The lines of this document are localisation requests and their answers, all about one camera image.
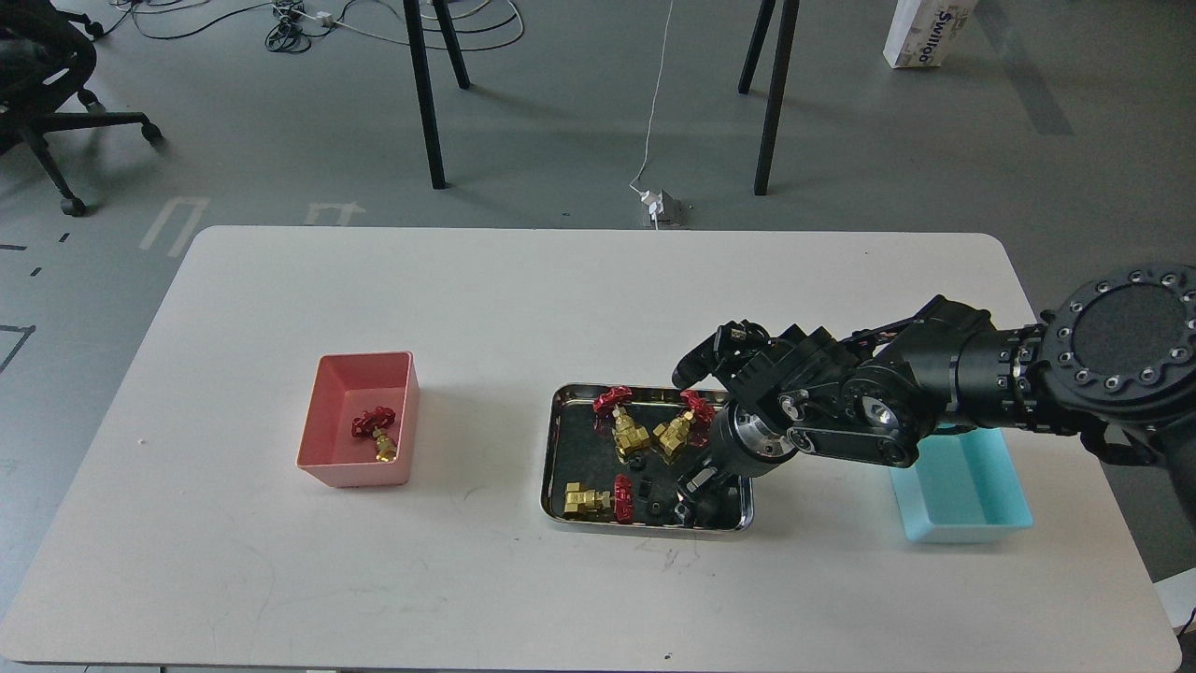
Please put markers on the black office chair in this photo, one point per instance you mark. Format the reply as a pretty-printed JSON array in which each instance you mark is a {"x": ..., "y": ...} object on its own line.
[{"x": 48, "y": 56}]

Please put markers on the pink plastic box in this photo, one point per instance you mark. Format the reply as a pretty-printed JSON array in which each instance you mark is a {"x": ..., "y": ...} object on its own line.
[{"x": 345, "y": 386}]

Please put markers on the shiny metal tray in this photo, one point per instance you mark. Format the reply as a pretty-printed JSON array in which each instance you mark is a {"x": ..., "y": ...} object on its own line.
[{"x": 578, "y": 452}]

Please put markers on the brass valve red handle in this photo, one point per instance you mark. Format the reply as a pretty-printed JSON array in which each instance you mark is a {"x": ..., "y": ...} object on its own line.
[
  {"x": 688, "y": 428},
  {"x": 581, "y": 502},
  {"x": 374, "y": 425},
  {"x": 611, "y": 414}
]

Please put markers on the light blue plastic box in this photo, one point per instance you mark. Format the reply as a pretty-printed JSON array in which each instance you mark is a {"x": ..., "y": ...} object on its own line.
[{"x": 962, "y": 489}]

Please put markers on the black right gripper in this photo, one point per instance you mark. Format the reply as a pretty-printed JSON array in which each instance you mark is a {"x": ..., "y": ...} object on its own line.
[{"x": 739, "y": 444}]

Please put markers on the white power adapter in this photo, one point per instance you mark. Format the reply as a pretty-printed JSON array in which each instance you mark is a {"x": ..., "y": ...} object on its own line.
[{"x": 660, "y": 210}]

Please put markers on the black table leg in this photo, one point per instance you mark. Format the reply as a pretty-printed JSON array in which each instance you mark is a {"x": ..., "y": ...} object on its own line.
[
  {"x": 424, "y": 92},
  {"x": 764, "y": 17},
  {"x": 774, "y": 99},
  {"x": 451, "y": 43}
]

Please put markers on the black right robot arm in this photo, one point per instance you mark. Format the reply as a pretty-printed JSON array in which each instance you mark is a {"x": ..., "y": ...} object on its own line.
[{"x": 1112, "y": 366}]

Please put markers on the white cardboard box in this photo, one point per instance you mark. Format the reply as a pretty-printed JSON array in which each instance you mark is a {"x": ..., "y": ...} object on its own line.
[{"x": 922, "y": 33}]

